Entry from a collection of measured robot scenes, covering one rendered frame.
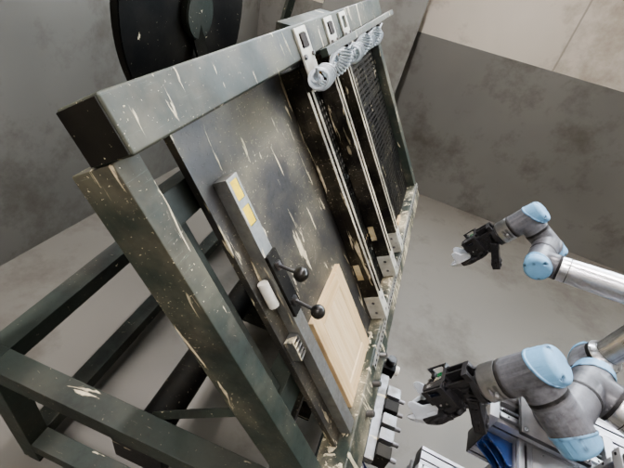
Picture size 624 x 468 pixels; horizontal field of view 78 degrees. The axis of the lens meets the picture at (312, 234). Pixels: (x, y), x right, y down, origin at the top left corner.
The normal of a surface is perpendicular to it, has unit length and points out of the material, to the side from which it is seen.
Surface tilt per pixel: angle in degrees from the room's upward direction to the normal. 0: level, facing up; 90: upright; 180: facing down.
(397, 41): 75
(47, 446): 0
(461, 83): 90
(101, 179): 90
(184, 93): 57
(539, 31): 90
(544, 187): 90
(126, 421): 0
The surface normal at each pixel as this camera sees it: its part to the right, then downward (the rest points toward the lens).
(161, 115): 0.89, -0.13
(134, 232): -0.32, 0.54
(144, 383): 0.19, -0.77
